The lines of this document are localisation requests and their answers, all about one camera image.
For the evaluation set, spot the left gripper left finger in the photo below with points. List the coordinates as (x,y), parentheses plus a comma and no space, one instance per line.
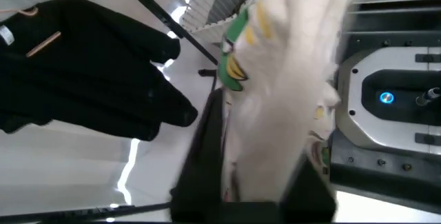
(203,169)

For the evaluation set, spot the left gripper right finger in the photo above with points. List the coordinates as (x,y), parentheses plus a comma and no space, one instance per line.
(310,193)

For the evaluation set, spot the cream printed garment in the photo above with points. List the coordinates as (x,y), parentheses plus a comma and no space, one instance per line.
(286,79)

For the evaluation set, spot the black garment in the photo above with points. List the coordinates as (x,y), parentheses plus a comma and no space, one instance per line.
(86,86)

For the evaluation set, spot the pink clothes hanger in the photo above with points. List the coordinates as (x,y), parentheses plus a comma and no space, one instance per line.
(43,44)

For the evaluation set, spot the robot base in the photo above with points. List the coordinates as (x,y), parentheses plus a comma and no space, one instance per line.
(389,131)

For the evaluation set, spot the black clothes rack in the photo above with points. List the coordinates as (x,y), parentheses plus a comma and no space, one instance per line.
(162,13)

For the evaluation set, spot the white laundry basket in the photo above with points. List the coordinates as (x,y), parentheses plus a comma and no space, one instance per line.
(220,0)

